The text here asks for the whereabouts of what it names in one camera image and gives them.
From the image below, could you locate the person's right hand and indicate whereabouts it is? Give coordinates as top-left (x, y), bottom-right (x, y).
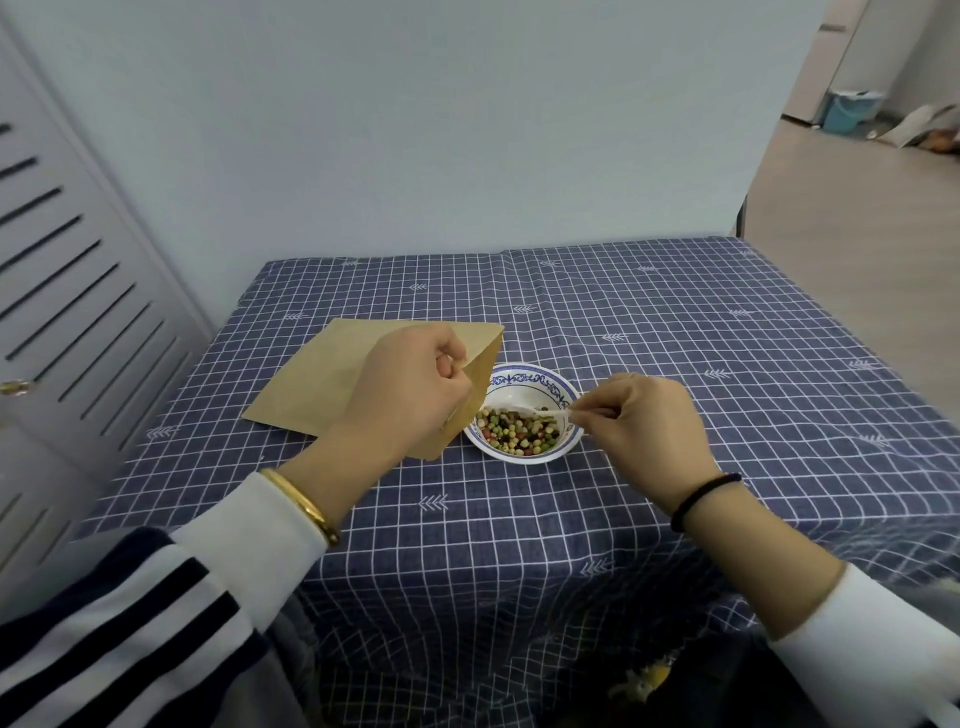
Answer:
top-left (573, 372), bottom-right (726, 519)

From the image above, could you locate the person's left hand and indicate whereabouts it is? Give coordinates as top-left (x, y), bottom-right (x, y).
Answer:
top-left (329, 323), bottom-right (475, 464)

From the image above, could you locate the brown kraft paper pouch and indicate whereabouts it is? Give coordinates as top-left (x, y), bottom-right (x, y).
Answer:
top-left (241, 317), bottom-right (506, 461)

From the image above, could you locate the white plastic spoon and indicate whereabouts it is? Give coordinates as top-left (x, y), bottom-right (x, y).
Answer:
top-left (509, 403), bottom-right (585, 427)

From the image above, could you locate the blue patterned white bowl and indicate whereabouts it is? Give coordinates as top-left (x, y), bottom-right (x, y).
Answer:
top-left (462, 362), bottom-right (583, 466)

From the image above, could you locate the pile of mixed beans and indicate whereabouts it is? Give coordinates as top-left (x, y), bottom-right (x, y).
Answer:
top-left (476, 407), bottom-right (565, 457)

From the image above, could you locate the person's left forearm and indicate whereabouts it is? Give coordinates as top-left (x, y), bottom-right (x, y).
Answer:
top-left (0, 419), bottom-right (410, 728)

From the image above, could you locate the person's right forearm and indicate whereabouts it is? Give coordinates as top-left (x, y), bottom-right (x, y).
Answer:
top-left (673, 479), bottom-right (960, 728)

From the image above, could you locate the blue checked tablecloth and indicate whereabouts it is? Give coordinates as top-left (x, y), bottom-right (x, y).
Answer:
top-left (71, 236), bottom-right (960, 728)

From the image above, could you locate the white louvred cabinet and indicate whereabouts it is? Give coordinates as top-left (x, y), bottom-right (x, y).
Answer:
top-left (0, 22), bottom-right (215, 624)

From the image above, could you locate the teal plastic bin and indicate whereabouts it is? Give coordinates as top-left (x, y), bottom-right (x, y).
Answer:
top-left (822, 88), bottom-right (886, 136)

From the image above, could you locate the white cardboard piece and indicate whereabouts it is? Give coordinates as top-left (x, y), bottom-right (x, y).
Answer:
top-left (877, 103), bottom-right (960, 150)

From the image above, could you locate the black hair tie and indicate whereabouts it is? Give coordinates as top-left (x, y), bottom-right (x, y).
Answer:
top-left (669, 472), bottom-right (743, 535)

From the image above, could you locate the gold bracelet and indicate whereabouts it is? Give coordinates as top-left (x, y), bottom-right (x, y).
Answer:
top-left (258, 467), bottom-right (343, 547)

